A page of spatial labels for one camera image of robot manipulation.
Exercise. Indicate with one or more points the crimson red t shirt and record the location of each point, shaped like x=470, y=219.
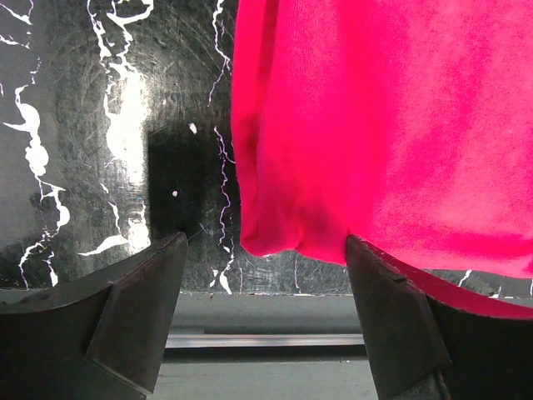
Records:
x=405, y=123

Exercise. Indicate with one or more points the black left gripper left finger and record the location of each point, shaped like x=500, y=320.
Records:
x=99, y=337

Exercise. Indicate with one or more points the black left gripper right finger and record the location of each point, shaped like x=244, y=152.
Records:
x=427, y=338

